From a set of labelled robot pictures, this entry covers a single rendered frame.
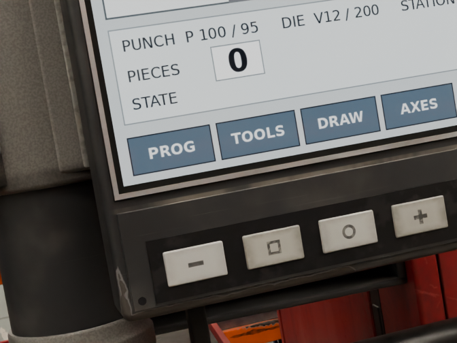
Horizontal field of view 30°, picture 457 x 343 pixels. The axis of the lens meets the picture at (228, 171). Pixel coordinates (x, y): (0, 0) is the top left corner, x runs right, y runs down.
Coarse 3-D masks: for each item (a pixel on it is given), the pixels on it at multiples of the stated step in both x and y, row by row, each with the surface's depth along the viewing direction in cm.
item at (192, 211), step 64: (64, 0) 51; (448, 128) 56; (128, 192) 51; (192, 192) 52; (256, 192) 52; (320, 192) 53; (384, 192) 55; (448, 192) 56; (128, 256) 51; (192, 256) 51; (256, 256) 52; (320, 256) 53; (384, 256) 55; (128, 320) 51
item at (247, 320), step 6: (270, 312) 274; (276, 312) 274; (240, 318) 272; (246, 318) 272; (252, 318) 272; (258, 318) 273; (264, 318) 273; (270, 318) 274; (222, 324) 270; (228, 324) 271; (234, 324) 271; (240, 324) 272; (246, 324) 272
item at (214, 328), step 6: (210, 324) 153; (216, 324) 151; (180, 330) 158; (186, 330) 158; (210, 330) 155; (216, 330) 147; (156, 336) 157; (162, 336) 156; (168, 336) 155; (174, 336) 154; (180, 336) 154; (186, 336) 153; (210, 336) 150; (216, 336) 146; (222, 336) 142; (0, 342) 167; (6, 342) 167; (156, 342) 152; (162, 342) 152; (168, 342) 151; (174, 342) 150; (180, 342) 149; (186, 342) 149; (216, 342) 145; (222, 342) 139; (228, 342) 137
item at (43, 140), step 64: (0, 0) 59; (0, 64) 60; (64, 64) 60; (0, 128) 60; (64, 128) 60; (0, 192) 61; (64, 192) 61; (0, 256) 64; (64, 256) 61; (64, 320) 62
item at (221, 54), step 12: (216, 48) 52; (228, 48) 52; (240, 48) 52; (252, 48) 52; (216, 60) 52; (228, 60) 52; (240, 60) 52; (252, 60) 52; (216, 72) 52; (228, 72) 52; (240, 72) 52; (252, 72) 53; (264, 72) 53
